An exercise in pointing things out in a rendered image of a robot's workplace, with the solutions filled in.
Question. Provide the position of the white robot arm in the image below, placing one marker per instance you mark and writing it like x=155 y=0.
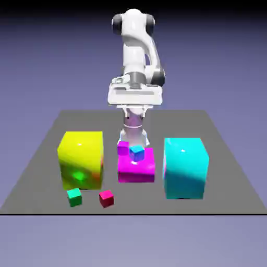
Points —
x=133 y=31

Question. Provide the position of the small green cube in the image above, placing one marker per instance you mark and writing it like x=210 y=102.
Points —
x=74 y=197

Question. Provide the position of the small red cube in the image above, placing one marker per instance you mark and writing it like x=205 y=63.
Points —
x=106 y=198

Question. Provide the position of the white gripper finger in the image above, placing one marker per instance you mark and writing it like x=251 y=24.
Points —
x=126 y=112
x=143 y=112

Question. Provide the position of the large cyan box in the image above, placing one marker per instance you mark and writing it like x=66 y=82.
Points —
x=184 y=166

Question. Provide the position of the large yellow box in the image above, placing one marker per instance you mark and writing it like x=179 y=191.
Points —
x=80 y=154

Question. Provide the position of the small blue cube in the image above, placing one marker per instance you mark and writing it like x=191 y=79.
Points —
x=136 y=154

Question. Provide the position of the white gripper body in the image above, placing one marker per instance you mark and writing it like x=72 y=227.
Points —
x=135 y=98

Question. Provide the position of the large magenta box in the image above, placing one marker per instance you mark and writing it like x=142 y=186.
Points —
x=136 y=171

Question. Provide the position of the small magenta cube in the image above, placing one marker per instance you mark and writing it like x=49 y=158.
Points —
x=122 y=148

